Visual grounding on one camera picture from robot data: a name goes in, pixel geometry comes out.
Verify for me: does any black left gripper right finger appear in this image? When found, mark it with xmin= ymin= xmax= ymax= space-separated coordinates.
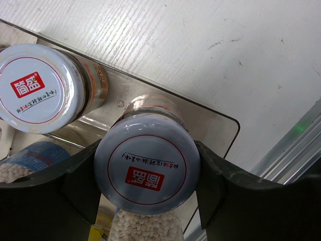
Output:
xmin=196 ymin=141 xmax=320 ymax=240

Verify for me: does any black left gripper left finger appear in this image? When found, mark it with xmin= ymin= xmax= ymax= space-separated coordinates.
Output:
xmin=1 ymin=142 xmax=101 ymax=240

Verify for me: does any blue label sesame shaker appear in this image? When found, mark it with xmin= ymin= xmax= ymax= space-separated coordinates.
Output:
xmin=1 ymin=141 xmax=70 ymax=183
xmin=108 ymin=209 xmax=184 ymax=241

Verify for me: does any brown spice jar white lid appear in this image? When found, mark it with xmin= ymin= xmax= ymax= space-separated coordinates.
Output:
xmin=1 ymin=44 xmax=108 ymax=134

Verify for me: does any aluminium table front rail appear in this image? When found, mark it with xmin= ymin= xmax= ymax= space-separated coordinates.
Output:
xmin=251 ymin=100 xmax=320 ymax=184

